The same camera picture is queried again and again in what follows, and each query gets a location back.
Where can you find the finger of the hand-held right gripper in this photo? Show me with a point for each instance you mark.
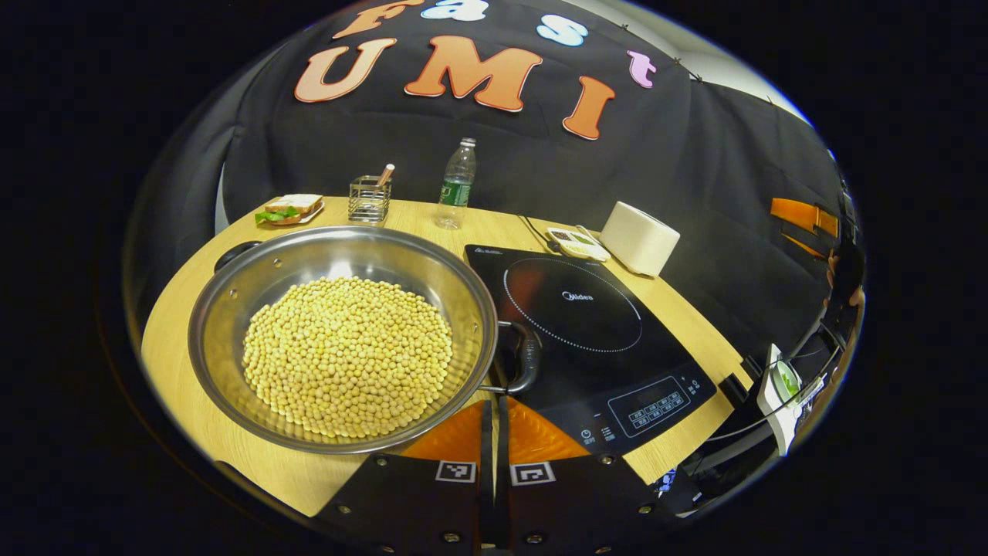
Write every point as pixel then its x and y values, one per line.
pixel 803 246
pixel 803 215

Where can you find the sandwich with lettuce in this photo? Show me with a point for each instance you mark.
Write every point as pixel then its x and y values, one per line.
pixel 292 207

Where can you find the pile of yellow soybeans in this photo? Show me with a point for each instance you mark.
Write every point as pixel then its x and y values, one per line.
pixel 347 355

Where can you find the white toaster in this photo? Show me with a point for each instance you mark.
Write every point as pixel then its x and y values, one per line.
pixel 637 239

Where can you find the white divided dish with beans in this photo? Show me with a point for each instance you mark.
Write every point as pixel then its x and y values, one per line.
pixel 577 245

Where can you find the small white plate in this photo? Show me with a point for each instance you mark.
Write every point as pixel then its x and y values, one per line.
pixel 313 218

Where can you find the clear plastic water bottle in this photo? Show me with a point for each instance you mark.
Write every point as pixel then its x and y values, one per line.
pixel 455 189

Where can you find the brown striped stick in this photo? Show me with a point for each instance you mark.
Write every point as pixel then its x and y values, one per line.
pixel 385 175

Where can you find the black induction cooktop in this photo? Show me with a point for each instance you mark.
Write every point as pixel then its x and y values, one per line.
pixel 602 363

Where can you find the white plastic object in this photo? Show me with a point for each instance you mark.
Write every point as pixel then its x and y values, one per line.
pixel 779 401

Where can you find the stainless steel pot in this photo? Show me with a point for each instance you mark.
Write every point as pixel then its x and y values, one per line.
pixel 231 332

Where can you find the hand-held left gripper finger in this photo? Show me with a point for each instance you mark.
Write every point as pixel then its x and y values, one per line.
pixel 502 432
pixel 487 432

